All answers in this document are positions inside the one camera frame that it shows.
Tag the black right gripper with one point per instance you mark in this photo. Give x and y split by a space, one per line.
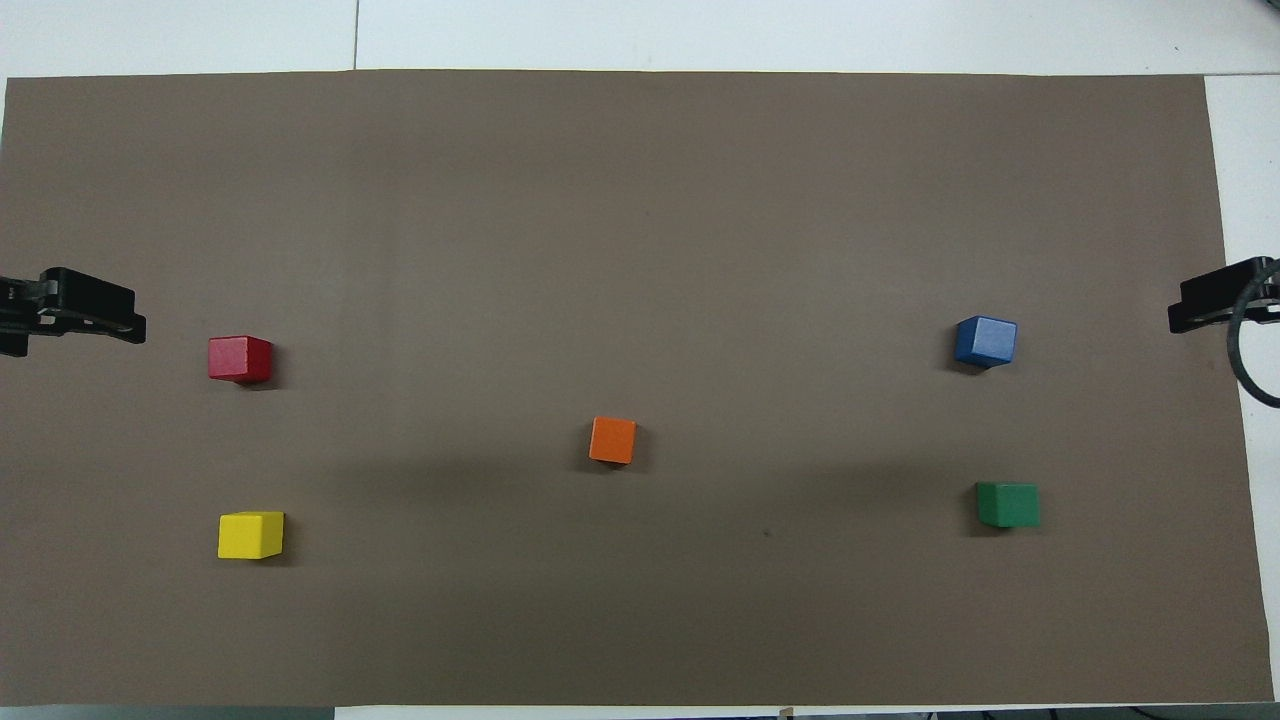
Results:
1268 295

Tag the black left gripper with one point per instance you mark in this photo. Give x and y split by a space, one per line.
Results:
18 305

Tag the red wooden block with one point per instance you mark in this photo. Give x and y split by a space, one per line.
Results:
240 358

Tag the blue wooden block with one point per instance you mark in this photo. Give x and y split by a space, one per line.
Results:
985 340

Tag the yellow wooden block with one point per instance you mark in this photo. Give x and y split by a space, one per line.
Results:
250 535

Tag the green wooden block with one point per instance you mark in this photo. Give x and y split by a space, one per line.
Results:
1008 505

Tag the orange wooden block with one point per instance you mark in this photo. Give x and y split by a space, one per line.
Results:
612 440

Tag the brown table mat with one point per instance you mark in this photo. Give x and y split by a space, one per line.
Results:
640 200

